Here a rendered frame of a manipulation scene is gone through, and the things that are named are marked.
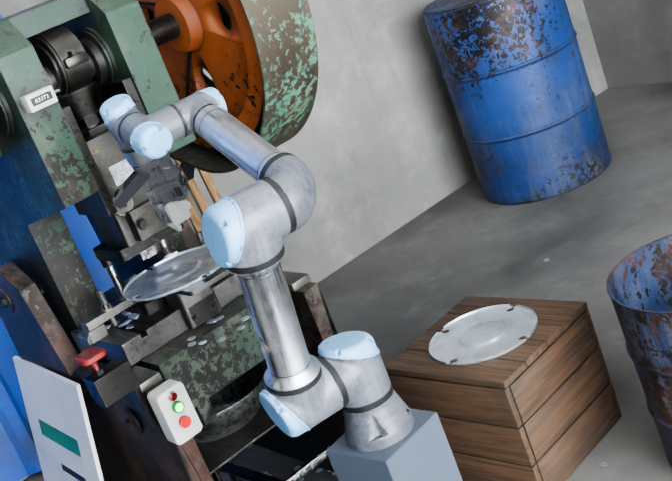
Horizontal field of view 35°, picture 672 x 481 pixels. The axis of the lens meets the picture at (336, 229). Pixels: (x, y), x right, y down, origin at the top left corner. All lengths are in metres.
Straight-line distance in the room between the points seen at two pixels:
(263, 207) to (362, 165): 2.77
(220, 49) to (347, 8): 1.95
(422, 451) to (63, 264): 1.13
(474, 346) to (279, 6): 0.97
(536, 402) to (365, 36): 2.47
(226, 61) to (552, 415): 1.21
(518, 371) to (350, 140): 2.26
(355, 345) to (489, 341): 0.63
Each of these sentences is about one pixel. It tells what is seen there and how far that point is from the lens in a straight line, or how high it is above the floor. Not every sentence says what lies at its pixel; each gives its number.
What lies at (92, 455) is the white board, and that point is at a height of 0.40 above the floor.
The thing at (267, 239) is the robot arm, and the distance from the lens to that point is 1.92.
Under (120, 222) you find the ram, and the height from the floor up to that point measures 0.96.
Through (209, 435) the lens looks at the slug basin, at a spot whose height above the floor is 0.35.
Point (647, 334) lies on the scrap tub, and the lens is 2.41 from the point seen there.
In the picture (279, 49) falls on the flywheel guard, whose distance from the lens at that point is 2.55.
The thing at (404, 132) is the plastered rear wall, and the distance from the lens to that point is 4.83.
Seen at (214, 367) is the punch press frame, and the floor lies 0.56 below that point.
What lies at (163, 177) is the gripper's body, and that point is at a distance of 2.40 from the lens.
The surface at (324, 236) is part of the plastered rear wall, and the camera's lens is 4.55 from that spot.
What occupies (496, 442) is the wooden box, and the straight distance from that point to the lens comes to 2.67.
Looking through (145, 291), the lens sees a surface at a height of 0.78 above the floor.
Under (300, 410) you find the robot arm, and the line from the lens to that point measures 2.12.
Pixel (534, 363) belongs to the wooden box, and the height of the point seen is 0.33.
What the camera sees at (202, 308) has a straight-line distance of 2.68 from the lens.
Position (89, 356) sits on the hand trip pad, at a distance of 2.48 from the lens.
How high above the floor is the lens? 1.55
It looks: 18 degrees down
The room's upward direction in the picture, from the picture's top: 21 degrees counter-clockwise
